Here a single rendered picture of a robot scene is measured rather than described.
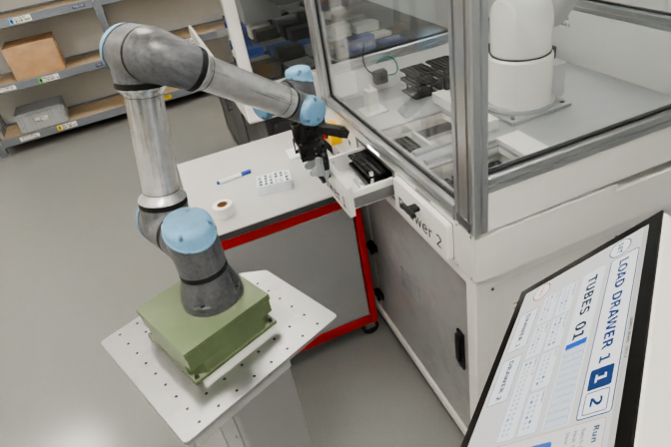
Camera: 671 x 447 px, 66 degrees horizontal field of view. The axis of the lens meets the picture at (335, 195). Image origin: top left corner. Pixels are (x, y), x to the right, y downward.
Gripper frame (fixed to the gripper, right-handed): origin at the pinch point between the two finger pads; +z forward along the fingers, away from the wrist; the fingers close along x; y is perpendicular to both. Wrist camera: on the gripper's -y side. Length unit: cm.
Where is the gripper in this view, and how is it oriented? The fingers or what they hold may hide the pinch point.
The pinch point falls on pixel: (326, 175)
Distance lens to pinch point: 163.0
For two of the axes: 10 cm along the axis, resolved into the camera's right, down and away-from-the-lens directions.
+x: 3.7, 4.5, -8.2
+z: 1.6, 8.3, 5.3
